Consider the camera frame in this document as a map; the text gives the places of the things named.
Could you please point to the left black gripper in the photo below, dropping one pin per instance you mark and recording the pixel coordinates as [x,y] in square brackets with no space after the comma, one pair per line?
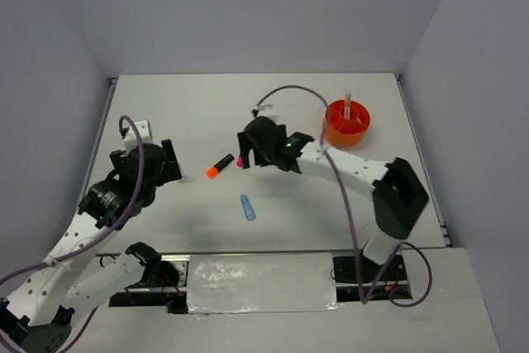
[171,169]

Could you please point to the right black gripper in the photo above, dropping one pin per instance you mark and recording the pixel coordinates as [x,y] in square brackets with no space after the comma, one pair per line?
[246,144]

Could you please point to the pink black highlighter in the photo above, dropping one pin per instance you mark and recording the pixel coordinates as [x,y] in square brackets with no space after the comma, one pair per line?
[240,162]

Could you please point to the orange black highlighter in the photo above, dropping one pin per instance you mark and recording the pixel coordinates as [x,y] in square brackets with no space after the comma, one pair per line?
[214,171]

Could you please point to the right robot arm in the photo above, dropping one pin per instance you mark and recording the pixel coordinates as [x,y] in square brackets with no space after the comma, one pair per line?
[396,192]

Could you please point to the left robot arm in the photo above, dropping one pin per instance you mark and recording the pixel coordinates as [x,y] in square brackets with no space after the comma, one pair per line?
[39,316]

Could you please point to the orange round organizer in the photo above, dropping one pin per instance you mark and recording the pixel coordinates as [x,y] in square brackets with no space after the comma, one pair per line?
[342,132]

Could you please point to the white foil-covered panel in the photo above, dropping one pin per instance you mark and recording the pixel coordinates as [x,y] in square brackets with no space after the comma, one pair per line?
[240,284]

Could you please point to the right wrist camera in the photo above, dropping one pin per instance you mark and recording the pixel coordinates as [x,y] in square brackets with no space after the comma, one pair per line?
[264,110]

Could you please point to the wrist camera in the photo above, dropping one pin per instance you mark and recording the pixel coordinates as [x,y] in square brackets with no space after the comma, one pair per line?
[128,134]
[264,110]

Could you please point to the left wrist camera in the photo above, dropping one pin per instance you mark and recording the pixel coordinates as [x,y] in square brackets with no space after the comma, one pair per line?
[128,134]

